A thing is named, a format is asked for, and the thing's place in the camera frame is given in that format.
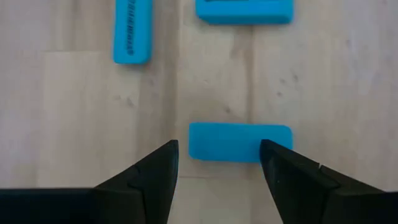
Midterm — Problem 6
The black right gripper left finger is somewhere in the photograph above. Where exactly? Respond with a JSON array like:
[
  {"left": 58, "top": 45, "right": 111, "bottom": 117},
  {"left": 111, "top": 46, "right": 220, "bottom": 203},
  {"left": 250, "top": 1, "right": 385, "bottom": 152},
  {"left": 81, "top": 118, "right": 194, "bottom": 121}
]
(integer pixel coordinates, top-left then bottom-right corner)
[{"left": 93, "top": 139, "right": 180, "bottom": 224}]

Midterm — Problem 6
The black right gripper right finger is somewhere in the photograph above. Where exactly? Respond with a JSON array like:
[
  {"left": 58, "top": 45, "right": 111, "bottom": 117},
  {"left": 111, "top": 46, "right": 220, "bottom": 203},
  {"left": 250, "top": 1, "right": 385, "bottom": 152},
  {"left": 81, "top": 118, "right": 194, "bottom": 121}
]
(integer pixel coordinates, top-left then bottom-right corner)
[{"left": 259, "top": 139, "right": 398, "bottom": 224}]

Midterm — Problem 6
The blue rectangular eraser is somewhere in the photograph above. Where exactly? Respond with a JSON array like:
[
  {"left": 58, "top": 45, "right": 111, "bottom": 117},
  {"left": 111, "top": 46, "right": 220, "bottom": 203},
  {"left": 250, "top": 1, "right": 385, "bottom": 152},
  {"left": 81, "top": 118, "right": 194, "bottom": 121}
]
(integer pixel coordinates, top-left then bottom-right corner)
[
  {"left": 195, "top": 0, "right": 295, "bottom": 26},
  {"left": 112, "top": 0, "right": 154, "bottom": 65},
  {"left": 188, "top": 122, "right": 294, "bottom": 164}
]

